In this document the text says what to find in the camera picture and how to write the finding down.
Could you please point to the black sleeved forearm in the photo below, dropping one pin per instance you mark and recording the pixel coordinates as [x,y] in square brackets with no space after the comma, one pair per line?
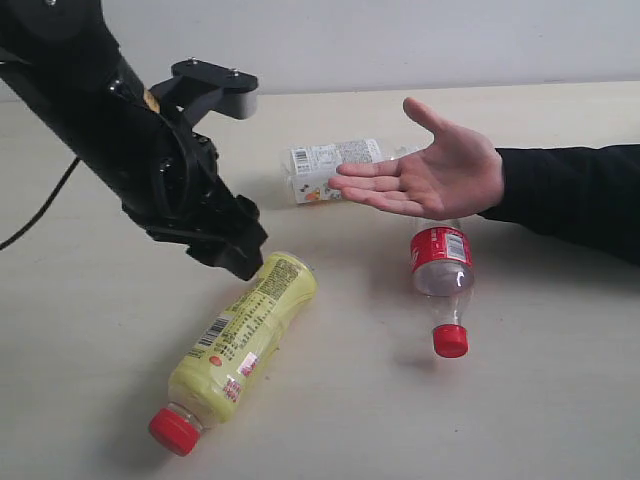
[585,196]

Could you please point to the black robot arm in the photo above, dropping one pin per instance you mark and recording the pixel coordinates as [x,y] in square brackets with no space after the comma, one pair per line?
[61,59]

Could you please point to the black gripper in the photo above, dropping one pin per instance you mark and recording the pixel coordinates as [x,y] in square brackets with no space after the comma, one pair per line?
[173,191]

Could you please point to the yellow bottle red cap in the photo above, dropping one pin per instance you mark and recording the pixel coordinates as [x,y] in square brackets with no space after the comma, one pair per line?
[208,384]

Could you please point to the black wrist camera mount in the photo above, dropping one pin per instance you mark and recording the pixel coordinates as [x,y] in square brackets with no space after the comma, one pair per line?
[197,88]

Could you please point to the person's open hand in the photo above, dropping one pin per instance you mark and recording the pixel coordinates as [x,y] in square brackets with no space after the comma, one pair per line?
[458,175]

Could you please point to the square clear bottle white label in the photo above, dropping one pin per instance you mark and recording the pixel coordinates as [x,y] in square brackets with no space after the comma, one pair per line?
[307,169]

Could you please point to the clear cola bottle red cap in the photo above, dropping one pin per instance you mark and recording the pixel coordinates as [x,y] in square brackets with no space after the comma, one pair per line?
[442,272]

